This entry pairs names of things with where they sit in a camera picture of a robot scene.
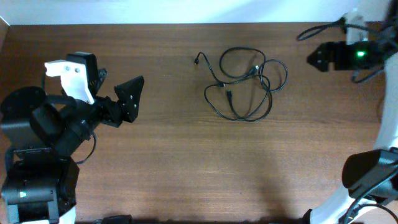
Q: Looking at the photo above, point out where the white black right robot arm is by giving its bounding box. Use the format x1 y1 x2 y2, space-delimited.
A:
297 1 397 224

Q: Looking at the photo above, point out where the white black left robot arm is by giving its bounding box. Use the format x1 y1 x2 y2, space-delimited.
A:
1 76 144 223

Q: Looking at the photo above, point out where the black device at table edge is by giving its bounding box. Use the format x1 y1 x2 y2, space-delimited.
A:
92 215 134 224

